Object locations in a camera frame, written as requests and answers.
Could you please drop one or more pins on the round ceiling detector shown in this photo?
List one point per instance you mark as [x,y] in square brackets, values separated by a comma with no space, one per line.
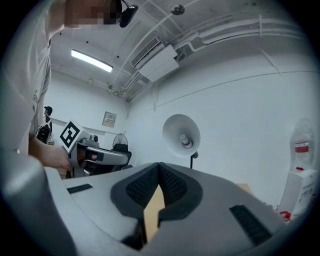
[177,9]

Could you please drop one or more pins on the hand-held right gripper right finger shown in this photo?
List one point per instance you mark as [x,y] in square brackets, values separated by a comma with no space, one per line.
[200,225]

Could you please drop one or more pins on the clear water bottle red label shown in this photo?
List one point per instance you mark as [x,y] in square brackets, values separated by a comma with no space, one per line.
[303,142]

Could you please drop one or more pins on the person's left hand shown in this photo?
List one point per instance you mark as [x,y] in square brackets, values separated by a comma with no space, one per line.
[61,157]

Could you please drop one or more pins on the white desk lamp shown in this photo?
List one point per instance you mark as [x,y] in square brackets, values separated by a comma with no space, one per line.
[180,135]

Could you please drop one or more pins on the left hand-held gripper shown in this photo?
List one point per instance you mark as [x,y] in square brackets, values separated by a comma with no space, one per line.
[75,140]

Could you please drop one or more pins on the person's left forearm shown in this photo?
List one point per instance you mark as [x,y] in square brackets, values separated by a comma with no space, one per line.
[40,151]

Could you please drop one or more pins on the black head-mounted camera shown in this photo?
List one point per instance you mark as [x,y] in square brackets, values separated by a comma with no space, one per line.
[128,15]

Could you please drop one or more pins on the black office chair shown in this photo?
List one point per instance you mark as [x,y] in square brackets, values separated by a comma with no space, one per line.
[125,161]

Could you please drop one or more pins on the white water dispenser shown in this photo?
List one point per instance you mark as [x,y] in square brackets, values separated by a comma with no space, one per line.
[298,192]

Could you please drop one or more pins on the person's head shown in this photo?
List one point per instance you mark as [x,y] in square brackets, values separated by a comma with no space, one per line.
[91,11]

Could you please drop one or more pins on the white air conditioner unit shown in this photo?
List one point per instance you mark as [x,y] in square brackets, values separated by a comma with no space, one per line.
[157,60]

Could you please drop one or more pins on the black standing fan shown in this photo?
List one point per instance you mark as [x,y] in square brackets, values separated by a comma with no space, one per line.
[120,141]

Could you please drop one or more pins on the grey wall electrical panel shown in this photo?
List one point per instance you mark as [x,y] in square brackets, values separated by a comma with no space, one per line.
[109,119]

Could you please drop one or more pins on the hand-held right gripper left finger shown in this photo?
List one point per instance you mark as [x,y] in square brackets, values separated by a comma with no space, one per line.
[100,212]

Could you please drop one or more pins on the long ceiling light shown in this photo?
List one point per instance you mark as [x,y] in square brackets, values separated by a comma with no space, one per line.
[91,60]

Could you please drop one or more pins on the person's white t-shirt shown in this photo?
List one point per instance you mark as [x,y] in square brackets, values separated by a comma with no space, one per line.
[25,75]

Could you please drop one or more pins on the white ceiling pipes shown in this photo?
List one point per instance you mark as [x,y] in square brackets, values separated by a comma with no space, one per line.
[225,32]

